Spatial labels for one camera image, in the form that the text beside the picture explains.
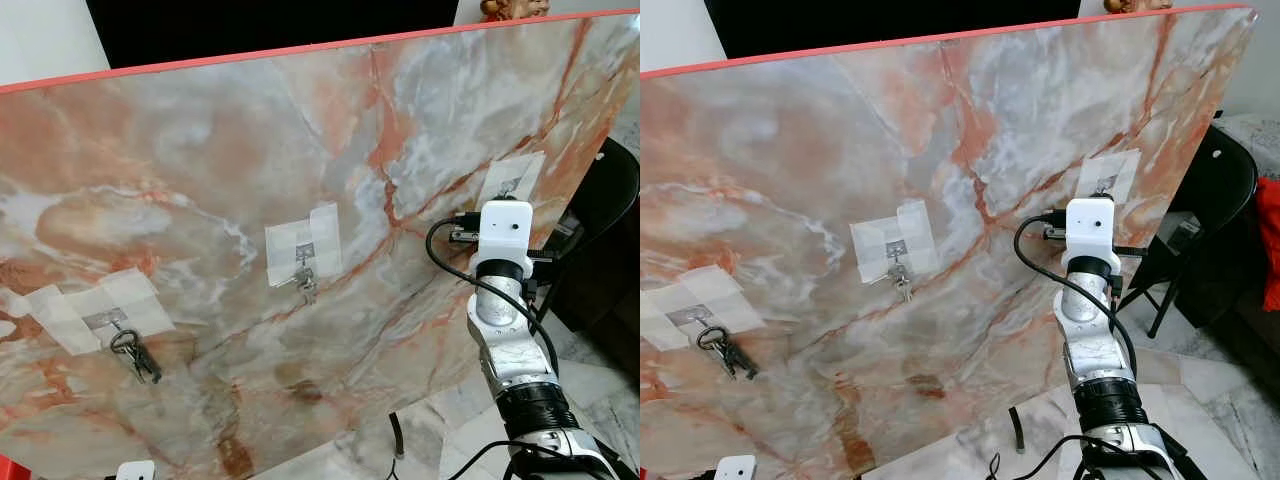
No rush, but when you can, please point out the clear tape patch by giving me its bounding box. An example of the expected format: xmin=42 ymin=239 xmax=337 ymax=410
xmin=1074 ymin=148 xmax=1142 ymax=202
xmin=263 ymin=202 xmax=344 ymax=292
xmin=27 ymin=267 xmax=180 ymax=357
xmin=477 ymin=151 xmax=547 ymax=207
xmin=640 ymin=264 xmax=767 ymax=352
xmin=849 ymin=198 xmax=937 ymax=285

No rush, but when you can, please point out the black folding chair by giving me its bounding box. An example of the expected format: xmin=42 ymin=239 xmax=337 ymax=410
xmin=540 ymin=134 xmax=641 ymax=333
xmin=1119 ymin=124 xmax=1262 ymax=340

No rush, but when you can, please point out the red cloth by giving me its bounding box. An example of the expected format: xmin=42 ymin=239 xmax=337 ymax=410
xmin=1254 ymin=174 xmax=1280 ymax=287

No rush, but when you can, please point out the dark key bunch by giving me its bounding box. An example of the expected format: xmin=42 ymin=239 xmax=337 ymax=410
xmin=696 ymin=325 xmax=760 ymax=382
xmin=109 ymin=328 xmax=164 ymax=386

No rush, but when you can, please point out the marble board with red edge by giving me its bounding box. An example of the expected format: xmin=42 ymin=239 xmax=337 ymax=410
xmin=0 ymin=8 xmax=641 ymax=480
xmin=640 ymin=4 xmax=1260 ymax=480

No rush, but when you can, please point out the black television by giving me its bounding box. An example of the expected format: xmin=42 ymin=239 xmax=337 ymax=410
xmin=702 ymin=0 xmax=1082 ymax=60
xmin=84 ymin=0 xmax=462 ymax=70

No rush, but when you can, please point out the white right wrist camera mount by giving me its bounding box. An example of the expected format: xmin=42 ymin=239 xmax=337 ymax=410
xmin=1063 ymin=195 xmax=1120 ymax=277
xmin=471 ymin=199 xmax=535 ymax=282

